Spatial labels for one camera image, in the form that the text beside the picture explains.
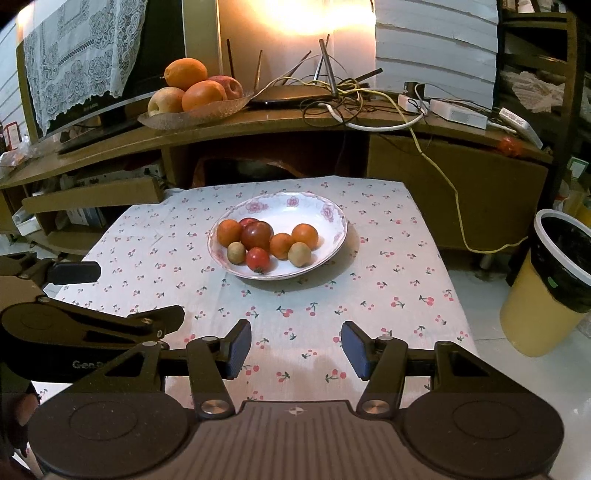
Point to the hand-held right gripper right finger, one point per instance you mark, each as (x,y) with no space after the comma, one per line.
(355,350)

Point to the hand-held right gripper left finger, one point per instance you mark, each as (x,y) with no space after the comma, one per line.
(238,347)

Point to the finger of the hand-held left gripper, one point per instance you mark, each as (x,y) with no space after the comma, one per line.
(157,321)
(74,272)

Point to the red tomato with stem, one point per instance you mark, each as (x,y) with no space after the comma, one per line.
(257,260)

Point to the brown kiwi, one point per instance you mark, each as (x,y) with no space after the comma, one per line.
(299,254)
(236,253)

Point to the orange tangerine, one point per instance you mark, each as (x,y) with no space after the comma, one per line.
(228,232)
(305,235)
(281,246)

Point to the white floral plate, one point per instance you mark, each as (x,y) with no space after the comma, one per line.
(318,221)

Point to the cherry print tablecloth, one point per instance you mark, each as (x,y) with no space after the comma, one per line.
(369,286)

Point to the large dark red tomato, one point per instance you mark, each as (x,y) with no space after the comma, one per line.
(256,235)

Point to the small red tomato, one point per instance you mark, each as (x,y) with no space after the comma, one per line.
(247,222)

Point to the red card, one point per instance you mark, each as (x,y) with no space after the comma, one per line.
(11,134)

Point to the yellow trash bin black bag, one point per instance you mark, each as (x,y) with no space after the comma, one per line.
(531,314)

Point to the yellow apple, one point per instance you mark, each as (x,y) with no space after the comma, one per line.
(164,101)

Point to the wooden cabinet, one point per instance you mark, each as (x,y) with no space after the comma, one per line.
(461,184)

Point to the glass dish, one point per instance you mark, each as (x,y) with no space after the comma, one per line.
(203,115)

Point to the white lace cloth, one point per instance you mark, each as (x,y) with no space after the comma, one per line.
(69,55)

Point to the large orange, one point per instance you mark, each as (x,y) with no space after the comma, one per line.
(186,73)
(203,95)

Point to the black television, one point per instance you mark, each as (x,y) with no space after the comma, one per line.
(138,46)

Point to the red apple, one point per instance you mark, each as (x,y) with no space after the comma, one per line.
(233,86)

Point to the white power adapter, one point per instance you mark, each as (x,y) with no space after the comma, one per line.
(408,102)

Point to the small red object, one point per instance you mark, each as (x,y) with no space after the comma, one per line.
(509,146)

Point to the black router with antennas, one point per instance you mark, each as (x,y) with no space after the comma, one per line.
(291,96)

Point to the flat white box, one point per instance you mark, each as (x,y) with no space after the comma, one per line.
(457,114)

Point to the white power strip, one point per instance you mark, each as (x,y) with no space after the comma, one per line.
(519,123)

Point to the white corrugated board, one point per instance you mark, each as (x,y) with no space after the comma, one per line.
(434,46)

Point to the dark storage shelf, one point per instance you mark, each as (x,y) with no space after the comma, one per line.
(535,55)

